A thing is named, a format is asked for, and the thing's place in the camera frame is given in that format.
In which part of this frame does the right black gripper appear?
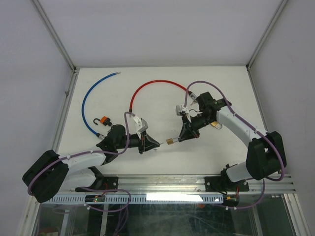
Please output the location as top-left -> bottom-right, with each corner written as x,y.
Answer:
178,112 -> 214,142

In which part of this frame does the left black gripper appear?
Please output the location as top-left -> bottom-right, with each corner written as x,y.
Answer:
116,130 -> 159,154

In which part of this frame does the red cable lock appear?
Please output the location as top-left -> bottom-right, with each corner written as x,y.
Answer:
128,79 -> 187,112

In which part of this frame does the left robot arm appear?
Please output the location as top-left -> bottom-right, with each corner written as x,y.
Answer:
22,124 -> 160,203

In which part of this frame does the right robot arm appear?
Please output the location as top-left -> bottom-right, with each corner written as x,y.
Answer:
176,92 -> 287,193

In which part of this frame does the orange black padlock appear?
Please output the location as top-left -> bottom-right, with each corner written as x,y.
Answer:
93,116 -> 112,126

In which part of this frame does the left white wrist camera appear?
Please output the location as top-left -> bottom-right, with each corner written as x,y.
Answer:
133,116 -> 148,138

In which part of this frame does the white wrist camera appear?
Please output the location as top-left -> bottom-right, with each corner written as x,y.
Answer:
133,116 -> 148,138
175,105 -> 191,122

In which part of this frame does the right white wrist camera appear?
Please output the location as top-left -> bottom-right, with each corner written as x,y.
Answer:
175,105 -> 191,122

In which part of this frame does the blue cable lock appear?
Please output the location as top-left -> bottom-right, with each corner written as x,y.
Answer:
81,71 -> 121,137

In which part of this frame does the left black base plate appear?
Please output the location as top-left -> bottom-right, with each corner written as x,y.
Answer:
75,176 -> 119,192

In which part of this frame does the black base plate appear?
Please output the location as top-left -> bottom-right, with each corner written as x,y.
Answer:
75,176 -> 119,192
204,176 -> 249,194

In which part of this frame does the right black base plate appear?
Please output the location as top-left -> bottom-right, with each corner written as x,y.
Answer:
204,176 -> 249,194

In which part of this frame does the aluminium mounting rail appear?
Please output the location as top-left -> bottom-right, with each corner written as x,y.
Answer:
58,172 -> 296,195

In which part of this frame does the white slotted cable duct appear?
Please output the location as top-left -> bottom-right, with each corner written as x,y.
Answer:
46,193 -> 223,205

